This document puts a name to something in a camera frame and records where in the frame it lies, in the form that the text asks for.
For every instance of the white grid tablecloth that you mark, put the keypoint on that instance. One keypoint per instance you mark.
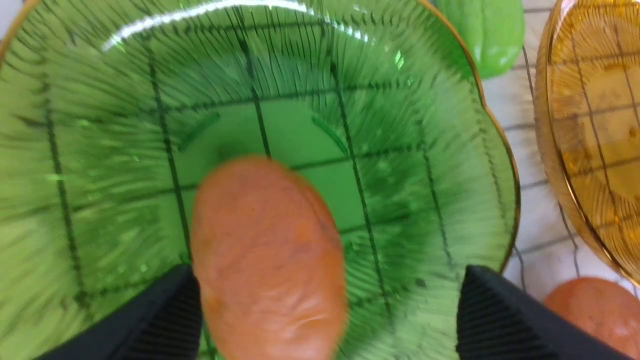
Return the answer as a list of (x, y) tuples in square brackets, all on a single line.
[(548, 250)]

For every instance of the amber glass plate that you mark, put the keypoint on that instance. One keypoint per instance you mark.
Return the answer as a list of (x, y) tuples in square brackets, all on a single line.
[(586, 106)]

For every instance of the green glass plate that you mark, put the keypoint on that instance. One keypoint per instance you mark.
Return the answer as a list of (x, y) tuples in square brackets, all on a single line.
[(113, 112)]

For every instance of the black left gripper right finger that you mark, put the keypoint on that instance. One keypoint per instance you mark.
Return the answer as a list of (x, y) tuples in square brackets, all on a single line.
[(498, 321)]

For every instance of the green cucumber smooth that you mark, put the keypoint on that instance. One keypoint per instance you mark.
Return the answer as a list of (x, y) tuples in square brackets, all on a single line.
[(493, 31)]

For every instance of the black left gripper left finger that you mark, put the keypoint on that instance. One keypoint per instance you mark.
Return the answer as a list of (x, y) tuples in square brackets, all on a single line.
[(163, 322)]

